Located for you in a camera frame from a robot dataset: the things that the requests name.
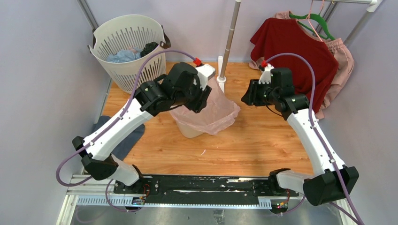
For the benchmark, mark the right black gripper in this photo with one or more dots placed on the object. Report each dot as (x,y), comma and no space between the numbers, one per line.
(251,97)

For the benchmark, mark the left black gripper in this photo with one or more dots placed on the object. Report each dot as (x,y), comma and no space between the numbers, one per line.
(198,105)

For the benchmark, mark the pink plastic trash bag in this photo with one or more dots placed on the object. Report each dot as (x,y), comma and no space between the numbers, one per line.
(219,114)

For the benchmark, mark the beige plastic trash bin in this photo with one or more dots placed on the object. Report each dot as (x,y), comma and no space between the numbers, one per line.
(187,131)

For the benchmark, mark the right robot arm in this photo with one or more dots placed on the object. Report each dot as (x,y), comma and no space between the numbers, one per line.
(331,175)

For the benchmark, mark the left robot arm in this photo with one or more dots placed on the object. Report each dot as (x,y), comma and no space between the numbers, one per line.
(148,101)

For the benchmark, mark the clothes rack pole with foot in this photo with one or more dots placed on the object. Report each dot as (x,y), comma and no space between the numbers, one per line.
(223,60)

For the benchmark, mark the black plastic bag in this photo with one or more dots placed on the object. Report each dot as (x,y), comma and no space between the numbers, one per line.
(148,48)

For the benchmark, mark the red t-shirt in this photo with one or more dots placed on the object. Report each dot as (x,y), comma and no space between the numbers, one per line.
(276,36)

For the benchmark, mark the blue plastic bag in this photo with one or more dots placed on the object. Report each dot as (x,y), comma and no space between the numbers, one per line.
(126,55)

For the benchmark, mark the white slotted laundry basket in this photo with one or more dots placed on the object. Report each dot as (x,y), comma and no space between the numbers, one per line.
(122,33)

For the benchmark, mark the pink clothes hanger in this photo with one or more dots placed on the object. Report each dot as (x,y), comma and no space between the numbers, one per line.
(310,17)

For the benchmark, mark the grey-blue cloth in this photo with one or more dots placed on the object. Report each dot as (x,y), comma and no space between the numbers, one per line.
(124,147)

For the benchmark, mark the pink garment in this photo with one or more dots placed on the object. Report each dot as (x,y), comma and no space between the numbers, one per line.
(342,56)

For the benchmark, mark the green clothes hanger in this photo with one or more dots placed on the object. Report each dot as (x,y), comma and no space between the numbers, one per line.
(327,35)

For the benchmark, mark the corner aluminium profile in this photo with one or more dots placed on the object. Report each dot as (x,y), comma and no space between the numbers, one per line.
(88,13)

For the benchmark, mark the right rack pole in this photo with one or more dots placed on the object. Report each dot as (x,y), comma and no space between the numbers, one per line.
(347,18)

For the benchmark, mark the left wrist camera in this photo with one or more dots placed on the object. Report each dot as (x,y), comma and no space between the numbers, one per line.
(205,72)

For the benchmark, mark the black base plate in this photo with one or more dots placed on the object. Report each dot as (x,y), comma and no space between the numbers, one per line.
(203,190)

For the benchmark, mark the aluminium frame rail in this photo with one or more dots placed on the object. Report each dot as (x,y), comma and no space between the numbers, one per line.
(94,203)

